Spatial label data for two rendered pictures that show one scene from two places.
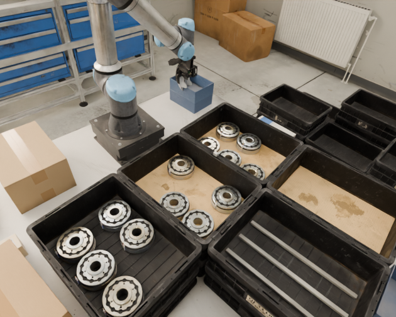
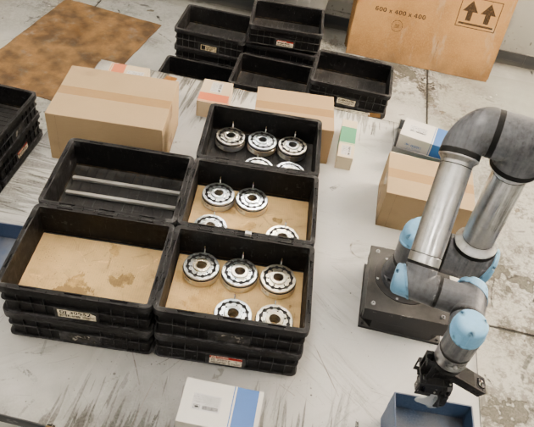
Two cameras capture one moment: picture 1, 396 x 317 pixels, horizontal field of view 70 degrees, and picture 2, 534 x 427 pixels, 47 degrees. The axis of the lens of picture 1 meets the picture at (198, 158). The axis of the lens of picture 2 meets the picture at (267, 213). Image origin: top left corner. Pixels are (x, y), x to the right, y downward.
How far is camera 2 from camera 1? 1.93 m
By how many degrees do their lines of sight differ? 84
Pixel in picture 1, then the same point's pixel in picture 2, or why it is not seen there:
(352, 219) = (63, 278)
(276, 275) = (130, 196)
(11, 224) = (374, 175)
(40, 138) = not seen: hidden behind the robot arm
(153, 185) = (289, 215)
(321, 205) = (103, 278)
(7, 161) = (421, 167)
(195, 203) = (236, 219)
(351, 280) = not seen: hidden behind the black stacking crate
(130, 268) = (242, 157)
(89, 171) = (384, 242)
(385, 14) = not seen: outside the picture
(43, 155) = (408, 185)
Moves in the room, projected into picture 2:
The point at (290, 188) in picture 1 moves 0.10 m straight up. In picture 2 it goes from (147, 283) to (146, 260)
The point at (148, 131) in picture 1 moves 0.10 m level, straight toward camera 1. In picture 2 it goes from (373, 288) to (347, 268)
